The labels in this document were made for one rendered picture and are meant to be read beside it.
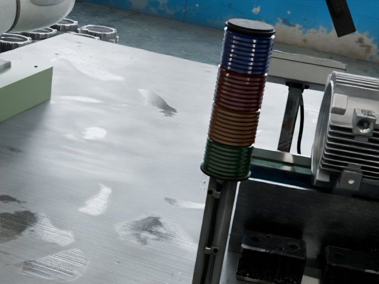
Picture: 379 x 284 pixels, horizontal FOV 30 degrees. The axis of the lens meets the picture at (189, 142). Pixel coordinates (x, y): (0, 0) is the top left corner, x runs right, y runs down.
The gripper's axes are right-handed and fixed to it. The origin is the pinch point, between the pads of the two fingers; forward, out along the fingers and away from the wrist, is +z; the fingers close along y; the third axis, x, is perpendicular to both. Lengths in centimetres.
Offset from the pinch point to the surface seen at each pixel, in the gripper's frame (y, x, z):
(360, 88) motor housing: -9.8, 0.7, 10.4
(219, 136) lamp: -38.6, 18.0, 2.4
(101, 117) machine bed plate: 40, 60, 11
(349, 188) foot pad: -15.8, 7.0, 23.3
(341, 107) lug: -13.8, 4.2, 11.1
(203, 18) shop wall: 586, 123, 57
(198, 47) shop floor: 490, 120, 68
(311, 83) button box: 15.1, 9.1, 13.4
